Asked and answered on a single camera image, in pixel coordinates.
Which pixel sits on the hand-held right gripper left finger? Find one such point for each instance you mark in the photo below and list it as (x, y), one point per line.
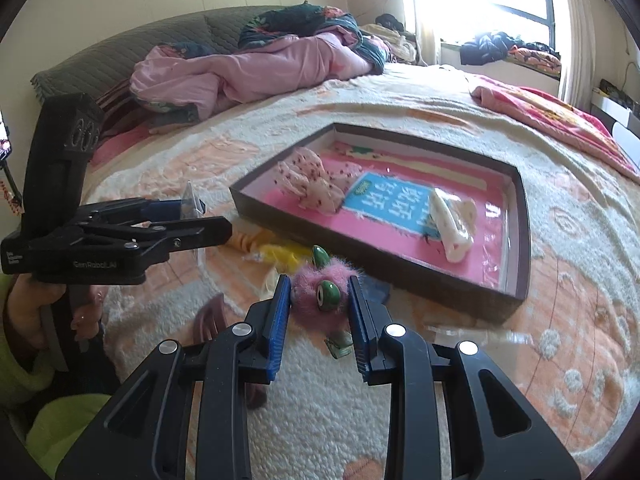
(280, 320)

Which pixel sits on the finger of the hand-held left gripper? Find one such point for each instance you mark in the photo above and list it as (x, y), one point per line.
(170, 210)
(200, 232)

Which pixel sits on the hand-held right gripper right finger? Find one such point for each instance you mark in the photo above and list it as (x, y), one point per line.
(360, 330)

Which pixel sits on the small clear card packet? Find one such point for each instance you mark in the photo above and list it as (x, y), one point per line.
(192, 200)

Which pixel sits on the small clear jewelry packet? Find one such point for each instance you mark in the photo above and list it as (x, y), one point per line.
(340, 349)

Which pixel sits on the small blue box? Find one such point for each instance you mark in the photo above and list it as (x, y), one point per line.
(376, 292)

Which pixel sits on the pink fuzzy hair clip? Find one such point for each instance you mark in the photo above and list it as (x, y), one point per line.
(310, 290)

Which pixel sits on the yellow item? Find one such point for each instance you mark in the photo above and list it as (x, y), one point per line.
(282, 255)

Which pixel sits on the maroon hair clip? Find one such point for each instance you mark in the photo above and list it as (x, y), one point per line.
(210, 317)

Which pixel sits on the dark cardboard box tray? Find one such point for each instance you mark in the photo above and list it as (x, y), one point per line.
(390, 246)

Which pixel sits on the long clear plastic packet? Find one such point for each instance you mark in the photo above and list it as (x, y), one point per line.
(465, 334)

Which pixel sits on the person's left forearm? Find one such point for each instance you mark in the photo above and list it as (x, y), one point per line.
(60, 420)

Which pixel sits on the person's left hand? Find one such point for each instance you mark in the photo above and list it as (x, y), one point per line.
(22, 315)

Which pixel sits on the pink sheet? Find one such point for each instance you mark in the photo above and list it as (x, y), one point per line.
(120, 145)

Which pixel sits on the striped pillow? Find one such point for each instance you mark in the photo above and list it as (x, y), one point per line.
(117, 105)

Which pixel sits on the polka dot fabric scrunchie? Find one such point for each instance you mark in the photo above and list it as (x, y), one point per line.
(315, 185)

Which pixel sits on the cream hair claw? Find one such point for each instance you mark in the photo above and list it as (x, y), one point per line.
(452, 230)

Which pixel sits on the green quilted headboard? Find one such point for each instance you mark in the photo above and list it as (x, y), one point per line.
(125, 45)

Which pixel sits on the pink quilt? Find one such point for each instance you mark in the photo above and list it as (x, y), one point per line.
(260, 67)

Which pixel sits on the dark floral quilt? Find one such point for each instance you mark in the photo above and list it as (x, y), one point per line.
(285, 22)

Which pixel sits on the cream clothes pile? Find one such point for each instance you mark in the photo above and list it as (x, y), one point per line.
(395, 42)

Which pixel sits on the black cloth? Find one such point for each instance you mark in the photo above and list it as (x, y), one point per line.
(390, 21)

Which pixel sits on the pink printed blanket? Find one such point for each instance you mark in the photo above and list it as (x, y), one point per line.
(550, 110)

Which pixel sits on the dark clothes pile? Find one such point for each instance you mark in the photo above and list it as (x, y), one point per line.
(487, 47)

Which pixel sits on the white curtain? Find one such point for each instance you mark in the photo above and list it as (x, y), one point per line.
(430, 10)
(585, 35)

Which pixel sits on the orange patterned cloth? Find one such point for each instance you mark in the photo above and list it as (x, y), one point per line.
(537, 57)

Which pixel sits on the white cabinet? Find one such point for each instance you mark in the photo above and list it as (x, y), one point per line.
(625, 130)

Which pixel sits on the black yellow tool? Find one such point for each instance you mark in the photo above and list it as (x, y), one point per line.
(615, 91)

